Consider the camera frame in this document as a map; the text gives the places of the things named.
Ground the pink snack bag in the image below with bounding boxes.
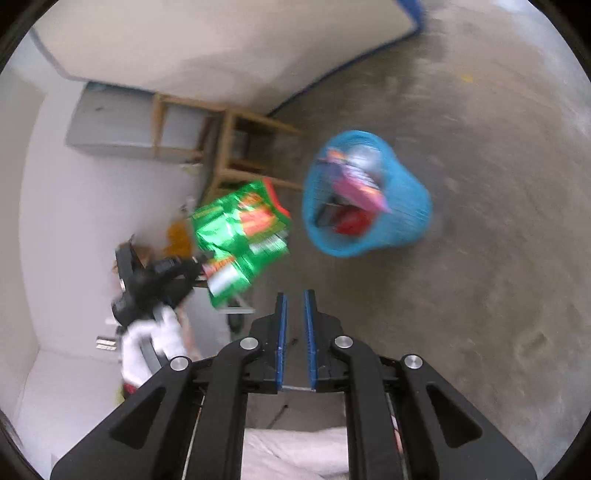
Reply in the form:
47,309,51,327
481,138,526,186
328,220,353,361
325,144,391,213

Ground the green snack bag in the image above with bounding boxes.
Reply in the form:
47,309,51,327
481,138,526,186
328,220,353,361
190,179,291,308

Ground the red foil wrapper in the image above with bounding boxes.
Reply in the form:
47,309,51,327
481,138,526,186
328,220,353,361
332,206,376,237

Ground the white gloved left hand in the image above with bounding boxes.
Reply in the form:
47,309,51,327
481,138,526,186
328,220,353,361
121,305,188,388

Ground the blue mesh trash basket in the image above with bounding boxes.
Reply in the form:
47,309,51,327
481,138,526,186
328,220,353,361
301,130,433,258

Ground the white mattress blue trim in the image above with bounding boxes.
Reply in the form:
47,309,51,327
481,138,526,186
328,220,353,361
33,1,423,113

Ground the right wooden chair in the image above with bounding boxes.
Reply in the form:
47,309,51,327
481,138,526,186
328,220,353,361
151,92,303,205

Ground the silver refrigerator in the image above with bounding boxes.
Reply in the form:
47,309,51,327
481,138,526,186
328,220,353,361
65,82,205,163

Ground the yellow plastic bag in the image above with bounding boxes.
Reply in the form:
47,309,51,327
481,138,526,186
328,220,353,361
163,220,193,258

